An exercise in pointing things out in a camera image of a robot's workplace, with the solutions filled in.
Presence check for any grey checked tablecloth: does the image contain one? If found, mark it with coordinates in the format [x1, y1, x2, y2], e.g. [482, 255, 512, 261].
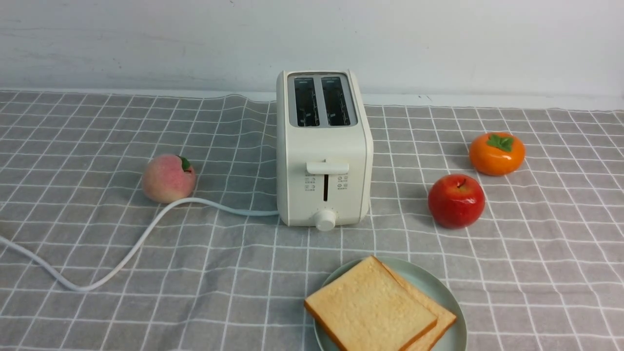
[0, 91, 623, 351]

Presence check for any light green plate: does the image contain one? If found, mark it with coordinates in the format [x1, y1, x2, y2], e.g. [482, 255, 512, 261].
[314, 256, 468, 351]

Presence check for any orange persimmon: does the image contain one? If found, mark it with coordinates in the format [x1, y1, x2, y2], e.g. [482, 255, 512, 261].
[468, 133, 526, 177]

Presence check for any white toaster power cable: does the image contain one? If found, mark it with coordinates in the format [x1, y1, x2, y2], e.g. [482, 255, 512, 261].
[0, 196, 279, 292]

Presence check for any pink peach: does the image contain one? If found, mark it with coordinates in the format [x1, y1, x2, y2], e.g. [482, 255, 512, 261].
[142, 154, 197, 204]

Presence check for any toast slice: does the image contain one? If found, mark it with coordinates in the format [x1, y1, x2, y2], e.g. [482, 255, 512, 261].
[381, 262, 456, 351]
[304, 257, 438, 351]

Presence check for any red apple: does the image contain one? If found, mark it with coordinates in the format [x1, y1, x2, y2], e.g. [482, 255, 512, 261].
[428, 174, 486, 229]

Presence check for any white two-slot toaster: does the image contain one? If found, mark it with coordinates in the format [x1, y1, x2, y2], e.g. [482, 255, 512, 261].
[276, 70, 374, 232]

